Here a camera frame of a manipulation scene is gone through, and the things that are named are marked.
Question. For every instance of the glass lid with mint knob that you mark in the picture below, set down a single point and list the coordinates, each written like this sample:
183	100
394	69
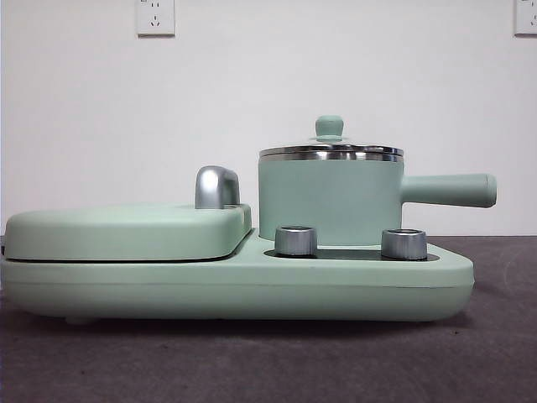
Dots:
328	127

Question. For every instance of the silver control knob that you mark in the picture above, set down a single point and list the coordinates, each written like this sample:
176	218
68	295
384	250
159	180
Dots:
295	241
403	244

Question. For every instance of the mint green breakfast machine base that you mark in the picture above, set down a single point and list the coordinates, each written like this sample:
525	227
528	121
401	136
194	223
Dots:
377	294

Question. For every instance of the white wall socket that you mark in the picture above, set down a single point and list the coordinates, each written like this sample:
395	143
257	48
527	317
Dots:
526	19
156	19

